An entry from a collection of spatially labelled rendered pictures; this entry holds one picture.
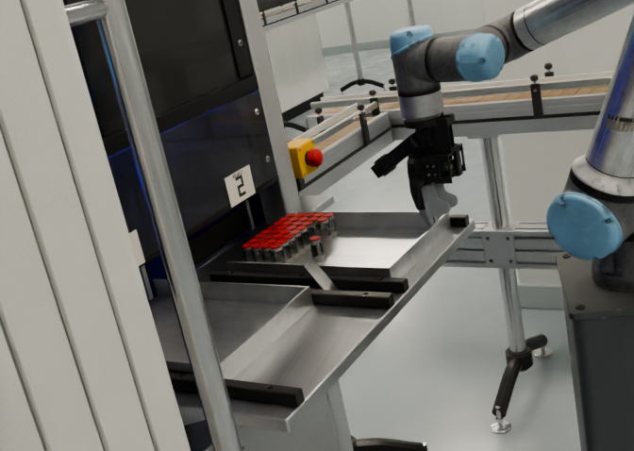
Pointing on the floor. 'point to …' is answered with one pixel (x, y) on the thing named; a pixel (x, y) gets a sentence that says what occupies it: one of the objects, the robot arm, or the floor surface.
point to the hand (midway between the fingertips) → (428, 222)
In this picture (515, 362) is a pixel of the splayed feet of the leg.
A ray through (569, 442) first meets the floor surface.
